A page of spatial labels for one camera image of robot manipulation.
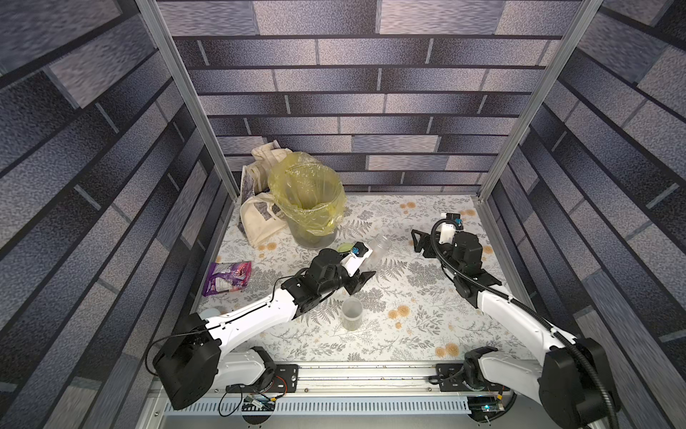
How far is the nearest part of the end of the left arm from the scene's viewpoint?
2.01 feet

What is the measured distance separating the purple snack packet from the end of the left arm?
0.39m

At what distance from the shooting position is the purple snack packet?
2.97ft
